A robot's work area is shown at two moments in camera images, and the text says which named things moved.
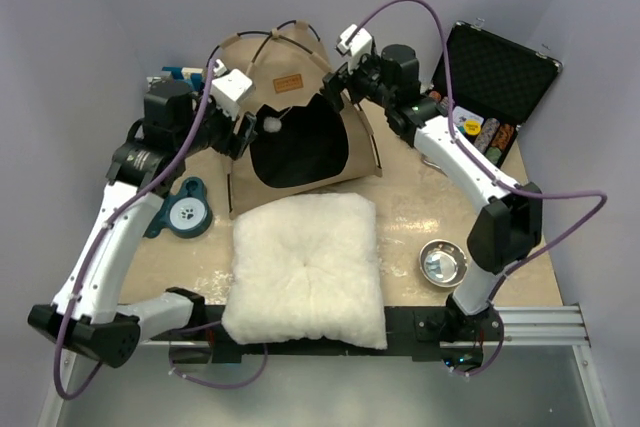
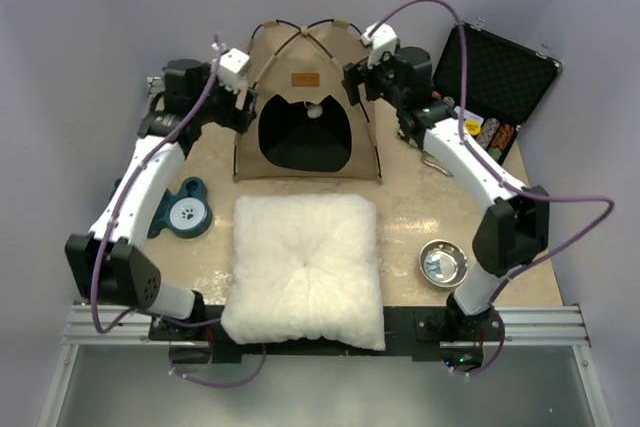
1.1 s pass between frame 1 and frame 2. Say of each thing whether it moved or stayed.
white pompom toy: moved
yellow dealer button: stayed
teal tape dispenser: stayed
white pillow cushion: stayed
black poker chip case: stayed
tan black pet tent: moved
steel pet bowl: stayed
